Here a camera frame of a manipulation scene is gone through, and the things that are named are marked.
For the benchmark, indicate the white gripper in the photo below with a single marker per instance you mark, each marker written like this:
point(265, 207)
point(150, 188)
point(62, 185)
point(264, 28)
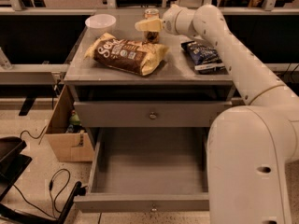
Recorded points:
point(170, 21)

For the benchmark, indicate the orange patterned drink can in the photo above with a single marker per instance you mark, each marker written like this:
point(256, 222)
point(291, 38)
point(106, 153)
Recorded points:
point(151, 37)

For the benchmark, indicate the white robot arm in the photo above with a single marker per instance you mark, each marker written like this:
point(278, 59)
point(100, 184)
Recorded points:
point(248, 146)

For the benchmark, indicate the grey drawer cabinet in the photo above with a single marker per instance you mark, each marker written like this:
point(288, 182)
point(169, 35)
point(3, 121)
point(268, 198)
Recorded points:
point(143, 89)

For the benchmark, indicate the closed grey upper drawer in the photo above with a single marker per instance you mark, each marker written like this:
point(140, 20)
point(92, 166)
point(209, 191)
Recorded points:
point(149, 114)

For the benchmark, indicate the open grey middle drawer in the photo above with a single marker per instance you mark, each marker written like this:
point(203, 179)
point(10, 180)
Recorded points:
point(147, 170)

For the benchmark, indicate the brown yellow chip bag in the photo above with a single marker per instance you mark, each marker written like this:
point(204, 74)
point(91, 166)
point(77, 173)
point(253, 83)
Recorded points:
point(131, 56)

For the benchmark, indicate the blue snack bag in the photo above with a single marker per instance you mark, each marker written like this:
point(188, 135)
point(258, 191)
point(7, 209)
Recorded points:
point(205, 58)

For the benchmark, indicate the green bottle in box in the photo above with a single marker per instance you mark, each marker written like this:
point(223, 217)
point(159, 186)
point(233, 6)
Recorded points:
point(74, 119)

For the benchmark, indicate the cardboard box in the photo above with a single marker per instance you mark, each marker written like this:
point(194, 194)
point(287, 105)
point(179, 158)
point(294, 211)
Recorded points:
point(67, 146)

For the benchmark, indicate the black chair base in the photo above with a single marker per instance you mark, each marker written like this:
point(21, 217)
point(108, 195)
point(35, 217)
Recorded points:
point(34, 181)

